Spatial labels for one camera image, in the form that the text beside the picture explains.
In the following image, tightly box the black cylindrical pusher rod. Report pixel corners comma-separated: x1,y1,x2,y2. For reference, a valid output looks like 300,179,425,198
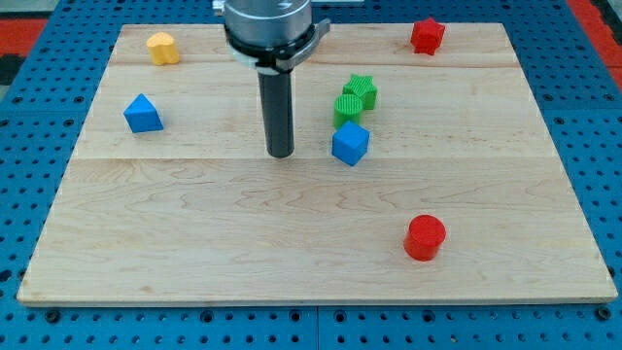
258,73,294,158

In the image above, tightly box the green star block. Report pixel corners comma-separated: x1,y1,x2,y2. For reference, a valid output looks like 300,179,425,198
342,74,378,110

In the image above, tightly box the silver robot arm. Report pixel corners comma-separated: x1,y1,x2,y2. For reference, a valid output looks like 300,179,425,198
212,0,330,75

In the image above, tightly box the wooden board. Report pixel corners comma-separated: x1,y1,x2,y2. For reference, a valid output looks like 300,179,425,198
17,23,617,307

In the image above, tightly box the red star block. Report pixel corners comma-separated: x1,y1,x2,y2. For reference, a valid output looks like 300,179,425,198
410,17,446,55

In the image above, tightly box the blue cube block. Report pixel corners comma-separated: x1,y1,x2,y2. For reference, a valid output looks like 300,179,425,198
331,122,370,166

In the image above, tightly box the green cylinder block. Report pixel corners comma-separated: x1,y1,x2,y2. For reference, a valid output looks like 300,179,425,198
333,94,363,129

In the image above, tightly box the red cylinder block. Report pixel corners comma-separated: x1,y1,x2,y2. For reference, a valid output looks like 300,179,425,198
403,214,447,262

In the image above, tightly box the blue triangle block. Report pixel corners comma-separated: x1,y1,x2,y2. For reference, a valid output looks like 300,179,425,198
123,93,163,133

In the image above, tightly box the yellow heart block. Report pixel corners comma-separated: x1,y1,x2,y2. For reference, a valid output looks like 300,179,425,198
146,32,180,65

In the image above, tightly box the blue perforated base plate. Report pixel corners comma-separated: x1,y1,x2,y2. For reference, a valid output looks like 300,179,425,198
1,1,621,349

